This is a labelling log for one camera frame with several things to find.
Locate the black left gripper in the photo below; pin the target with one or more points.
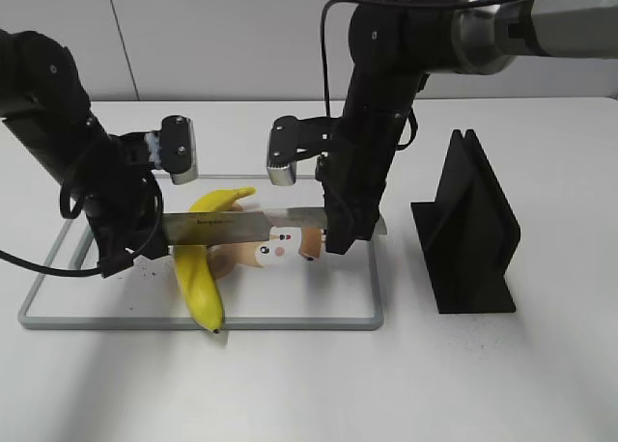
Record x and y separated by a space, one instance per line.
112 182

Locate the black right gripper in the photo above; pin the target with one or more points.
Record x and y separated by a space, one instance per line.
377 106

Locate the knife with white handle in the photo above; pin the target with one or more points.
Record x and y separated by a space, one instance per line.
227 227

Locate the yellow plastic banana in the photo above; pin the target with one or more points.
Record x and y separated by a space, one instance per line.
197 285

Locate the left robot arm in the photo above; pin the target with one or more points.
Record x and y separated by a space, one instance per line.
46 108

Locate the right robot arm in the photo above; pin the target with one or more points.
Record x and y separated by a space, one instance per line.
395 45

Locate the black knife stand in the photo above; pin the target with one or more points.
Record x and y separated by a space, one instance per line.
468 233

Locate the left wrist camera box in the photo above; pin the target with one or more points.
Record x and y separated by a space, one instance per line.
172 149

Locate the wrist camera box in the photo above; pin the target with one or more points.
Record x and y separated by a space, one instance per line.
172 149
291 140

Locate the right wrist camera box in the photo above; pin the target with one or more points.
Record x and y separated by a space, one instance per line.
291 140

